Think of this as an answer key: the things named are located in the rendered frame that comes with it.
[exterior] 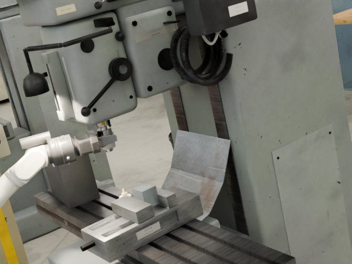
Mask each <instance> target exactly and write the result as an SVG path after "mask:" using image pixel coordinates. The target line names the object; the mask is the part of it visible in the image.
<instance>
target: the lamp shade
mask: <svg viewBox="0 0 352 264"><path fill-rule="evenodd" d="M23 89H24V93H25V97H32V96H37V95H41V94H44V93H47V92H49V91H50V90H49V86H48V82H47V80H46V79H45V77H44V76H43V74H41V73H38V72H34V73H29V74H28V75H26V76H25V78H24V79H23Z"/></svg>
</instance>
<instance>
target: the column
mask: <svg viewBox="0 0 352 264"><path fill-rule="evenodd" d="M255 5H256V11H257V19H255V20H252V21H249V22H246V23H243V24H240V25H237V26H234V27H230V28H227V29H226V31H227V33H228V36H227V37H226V38H223V37H222V36H221V34H220V36H221V38H222V40H223V41H222V42H223V46H224V53H223V54H224V55H223V60H222V64H221V67H220V68H219V70H218V72H217V73H216V74H215V75H214V76H213V77H212V78H214V77H216V76H217V75H218V74H219V73H221V71H222V69H223V68H224V65H225V62H226V55H227V53H232V54H233V61H232V65H231V68H230V70H229V73H228V74H227V75H226V76H225V78H224V79H223V80H222V81H221V82H219V83H217V84H215V85H212V86H201V85H199V84H194V83H190V82H187V83H186V84H184V85H182V86H178V87H176V88H173V89H170V90H168V91H165V92H162V95H163V99H164V104H165V107H166V111H167V116H168V121H169V125H170V129H171V134H172V138H173V143H174V145H175V139H176V135H177V130H182V131H188V132H192V133H197V134H202V135H207V136H212V137H217V138H223V139H228V140H231V143H230V149H229V155H228V160H227V166H226V172H225V178H224V183H223V186H222V188H221V190H220V192H219V194H218V197H217V199H216V201H215V203H214V206H213V208H212V210H211V212H210V215H208V216H209V217H212V218H214V219H217V220H218V221H219V224H221V225H223V226H226V227H228V228H231V229H234V230H236V231H238V232H240V233H243V234H246V235H248V236H250V238H251V240H252V241H254V242H257V243H259V244H262V245H264V246H267V247H270V248H272V249H275V250H277V251H280V252H282V253H285V254H287V255H290V256H292V257H295V260H296V264H352V144H351V136H350V129H349V122H348V115H347V108H346V101H345V94H344V87H343V80H342V73H341V68H340V61H339V54H338V47H337V40H336V33H335V26H334V19H333V12H332V5H331V0H255ZM203 42H204V39H203V38H202V36H191V38H190V42H189V49H188V53H189V61H190V64H191V67H192V68H193V69H194V70H196V69H197V68H199V66H200V65H201V64H202V61H203V59H204V56H205V49H204V46H203Z"/></svg>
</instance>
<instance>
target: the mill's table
mask: <svg viewBox="0 0 352 264"><path fill-rule="evenodd" d="M96 184H97V188H98V191H99V194H100V197H99V198H97V199H95V200H92V201H89V202H87V203H84V204H82V205H79V206H77V207H74V208H69V207H67V206H66V205H65V204H64V203H63V202H61V201H60V200H59V199H58V198H56V197H55V196H54V195H53V194H52V190H51V188H49V189H47V193H45V192H40V193H37V194H35V195H33V197H34V201H35V204H36V208H37V211H38V213H39V214H40V215H42V216H44V217H45V218H47V219H49V220H51V221H52V222H54V223H56V224H57V225H59V226H61V227H62V228H64V229H66V230H68V231H69V232H71V233H73V234H75V235H76V236H78V237H80V238H81V239H83V237H82V233H81V229H83V228H85V227H88V226H90V225H92V224H94V223H96V222H98V221H100V220H102V219H104V218H106V217H109V216H111V215H113V214H114V213H113V209H112V206H111V202H112V201H114V200H116V199H118V198H119V197H120V196H121V195H122V192H123V191H122V190H121V189H118V188H116V187H114V186H111V185H108V184H106V183H103V182H101V181H98V180H96ZM117 260H119V261H120V262H122V263H124V264H296V260H295V257H292V256H290V255H287V254H285V253H282V252H280V251H277V250H275V249H272V248H270V247H267V246H264V245H262V244H259V243H257V242H254V241H252V240H249V239H247V238H244V237H241V236H239V235H236V234H233V233H231V232H228V231H226V230H224V229H221V228H218V227H216V226H213V225H211V224H208V223H206V222H203V221H200V220H198V219H194V220H192V221H190V222H188V223H186V224H184V225H182V226H180V227H178V228H176V229H174V230H173V231H171V232H169V233H167V234H165V235H163V236H161V237H159V238H157V239H155V240H153V241H151V242H150V243H148V244H146V245H144V246H142V247H140V248H138V249H136V250H134V251H132V252H130V253H128V254H127V255H125V256H123V257H121V258H119V259H117Z"/></svg>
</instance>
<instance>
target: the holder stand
mask: <svg viewBox="0 0 352 264"><path fill-rule="evenodd" d="M45 170H46V173H47V177H48V180H49V183H50V187H51V190H52V194H53V195H54V196H55V197H56V198H58V199H59V200H60V201H61V202H63V203H64V204H65V205H66V206H67V207H69V208H74V207H77V206H79V205H82V204H84V203H87V202H89V201H92V200H95V199H97V198H99V197H100V194H99V191H98V188H97V184H96V180H95V176H94V172H93V169H92V165H91V161H90V158H89V154H87V155H83V156H78V155H77V157H76V161H74V162H70V164H68V163H66V164H62V165H59V166H55V165H53V163H52V164H49V165H48V166H47V167H45Z"/></svg>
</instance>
